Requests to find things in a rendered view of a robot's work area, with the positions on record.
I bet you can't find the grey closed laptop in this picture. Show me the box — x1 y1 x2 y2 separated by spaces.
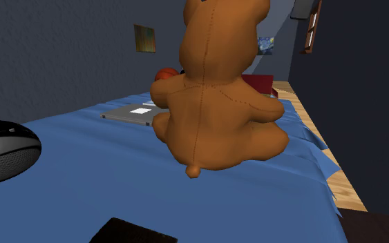
99 103 170 127

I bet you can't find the brown teddy bear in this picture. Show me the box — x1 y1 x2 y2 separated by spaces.
149 0 290 179

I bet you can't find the blue starry wall picture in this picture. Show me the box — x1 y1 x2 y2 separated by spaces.
256 36 276 57

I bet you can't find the wooden framed window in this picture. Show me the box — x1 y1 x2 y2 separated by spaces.
299 0 323 55

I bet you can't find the bed with blue cover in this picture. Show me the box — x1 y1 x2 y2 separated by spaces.
0 88 349 243

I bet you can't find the grey wall-mounted box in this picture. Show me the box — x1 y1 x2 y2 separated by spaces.
290 0 315 21

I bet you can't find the orange basketball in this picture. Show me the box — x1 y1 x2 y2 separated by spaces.
154 67 180 82

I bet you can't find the green and brown wall picture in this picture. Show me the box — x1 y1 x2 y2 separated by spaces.
133 23 157 54

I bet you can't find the black and grey speaker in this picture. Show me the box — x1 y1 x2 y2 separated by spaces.
0 119 43 188

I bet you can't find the black flat slab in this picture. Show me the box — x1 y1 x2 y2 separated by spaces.
88 217 179 243

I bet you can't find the dark red robot stand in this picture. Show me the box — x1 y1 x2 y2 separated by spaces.
240 74 279 99

